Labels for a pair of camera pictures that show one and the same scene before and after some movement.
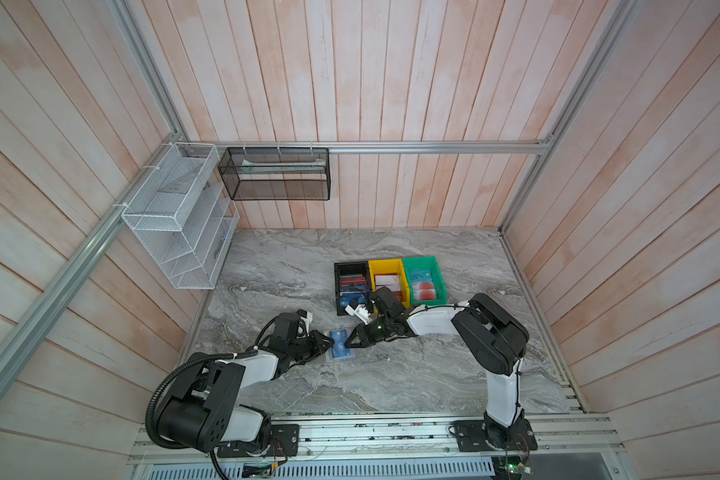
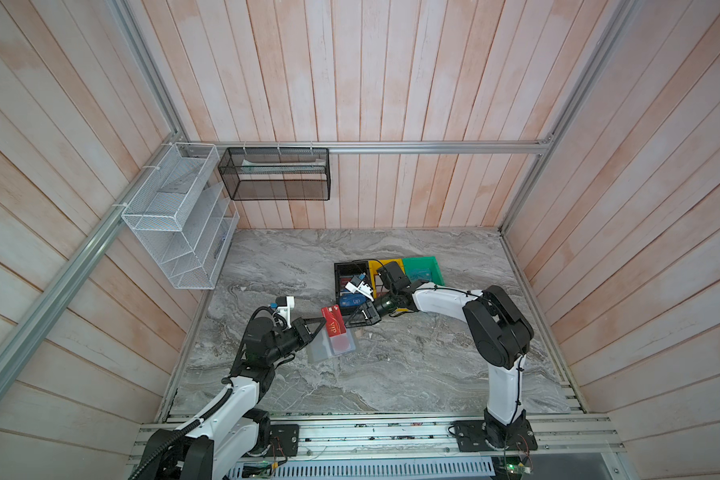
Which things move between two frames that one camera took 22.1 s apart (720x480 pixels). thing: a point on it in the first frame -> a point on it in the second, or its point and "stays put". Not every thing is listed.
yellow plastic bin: [390, 273] stays put
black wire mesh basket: [277, 173] stays put
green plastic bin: [425, 280] stays put
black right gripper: [363, 335] -> [370, 315]
